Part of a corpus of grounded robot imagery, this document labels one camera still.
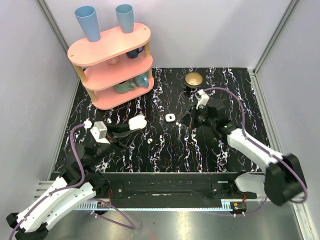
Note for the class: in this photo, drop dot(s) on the left blue plastic cup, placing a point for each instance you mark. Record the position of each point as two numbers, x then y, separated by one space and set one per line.
87 18

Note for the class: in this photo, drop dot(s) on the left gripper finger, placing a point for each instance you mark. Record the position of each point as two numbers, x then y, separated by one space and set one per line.
129 137
117 128

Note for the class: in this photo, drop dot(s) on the gold patterned bowl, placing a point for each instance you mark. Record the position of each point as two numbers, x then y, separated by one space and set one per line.
193 80

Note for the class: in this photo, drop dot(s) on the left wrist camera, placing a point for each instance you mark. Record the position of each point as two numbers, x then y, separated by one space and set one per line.
99 132

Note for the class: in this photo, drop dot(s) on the pink three-tier shelf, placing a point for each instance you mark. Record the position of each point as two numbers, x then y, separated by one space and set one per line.
98 77

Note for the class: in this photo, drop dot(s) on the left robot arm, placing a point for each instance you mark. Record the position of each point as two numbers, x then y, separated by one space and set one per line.
77 183

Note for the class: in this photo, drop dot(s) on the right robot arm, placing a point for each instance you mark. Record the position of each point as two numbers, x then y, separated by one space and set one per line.
282 178

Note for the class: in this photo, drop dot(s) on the pink cup on shelf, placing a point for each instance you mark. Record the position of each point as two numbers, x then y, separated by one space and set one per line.
113 61

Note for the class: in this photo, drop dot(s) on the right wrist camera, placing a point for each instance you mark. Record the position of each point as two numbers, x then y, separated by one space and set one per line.
202 99

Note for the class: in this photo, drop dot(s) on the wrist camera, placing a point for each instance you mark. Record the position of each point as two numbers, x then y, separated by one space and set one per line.
202 99
99 132

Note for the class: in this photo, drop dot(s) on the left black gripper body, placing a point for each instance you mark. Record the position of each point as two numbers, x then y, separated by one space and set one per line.
110 136

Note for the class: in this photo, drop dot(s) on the right blue plastic cup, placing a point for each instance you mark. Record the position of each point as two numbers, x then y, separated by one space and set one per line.
125 17

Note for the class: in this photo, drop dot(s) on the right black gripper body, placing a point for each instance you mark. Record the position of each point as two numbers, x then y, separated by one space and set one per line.
200 118

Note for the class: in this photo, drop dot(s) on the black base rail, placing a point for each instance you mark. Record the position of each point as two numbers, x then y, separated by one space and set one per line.
117 185

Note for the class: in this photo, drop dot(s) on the dark blue mug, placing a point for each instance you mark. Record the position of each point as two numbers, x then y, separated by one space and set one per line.
134 53

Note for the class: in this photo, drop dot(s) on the blue plastic cup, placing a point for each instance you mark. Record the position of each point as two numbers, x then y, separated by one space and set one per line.
125 17
87 18

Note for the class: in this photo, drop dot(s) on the light blue butterfly mug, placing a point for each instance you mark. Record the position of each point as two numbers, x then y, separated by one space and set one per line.
141 81

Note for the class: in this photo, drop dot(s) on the white earbud charging case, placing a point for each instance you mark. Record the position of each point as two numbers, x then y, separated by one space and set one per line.
170 117

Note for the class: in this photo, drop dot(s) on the white oval case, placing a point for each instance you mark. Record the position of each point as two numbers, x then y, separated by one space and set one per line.
137 123

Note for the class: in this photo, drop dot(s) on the teal ceramic mug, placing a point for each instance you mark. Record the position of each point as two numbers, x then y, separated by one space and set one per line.
124 87

